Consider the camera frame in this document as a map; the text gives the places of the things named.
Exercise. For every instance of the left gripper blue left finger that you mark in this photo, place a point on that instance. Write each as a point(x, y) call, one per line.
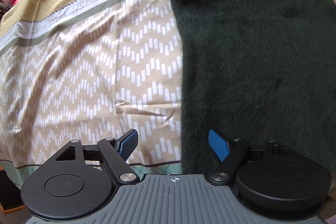
point(114, 153)

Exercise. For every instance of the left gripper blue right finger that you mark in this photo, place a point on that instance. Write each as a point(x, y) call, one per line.
point(232, 155)

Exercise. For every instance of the dark green knit sweater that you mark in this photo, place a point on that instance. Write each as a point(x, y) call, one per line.
point(259, 70)

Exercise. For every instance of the tan patterned bed sheet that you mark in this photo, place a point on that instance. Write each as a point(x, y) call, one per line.
point(89, 70)

